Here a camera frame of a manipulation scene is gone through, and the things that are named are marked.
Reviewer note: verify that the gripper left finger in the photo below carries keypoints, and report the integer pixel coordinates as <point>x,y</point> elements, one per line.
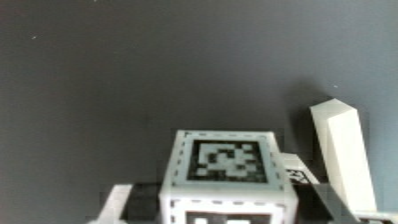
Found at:
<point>113,209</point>

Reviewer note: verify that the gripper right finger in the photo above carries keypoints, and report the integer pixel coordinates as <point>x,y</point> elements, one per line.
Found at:
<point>342,216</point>

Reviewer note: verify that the white tagged cube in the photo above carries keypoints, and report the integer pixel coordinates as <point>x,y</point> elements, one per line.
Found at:
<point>226,185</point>

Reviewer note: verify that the white chair back frame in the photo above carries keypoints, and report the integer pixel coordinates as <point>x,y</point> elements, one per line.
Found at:
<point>297,171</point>

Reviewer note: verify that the white U-shaped fence frame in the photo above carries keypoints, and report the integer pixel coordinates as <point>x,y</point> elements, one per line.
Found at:
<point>344,151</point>

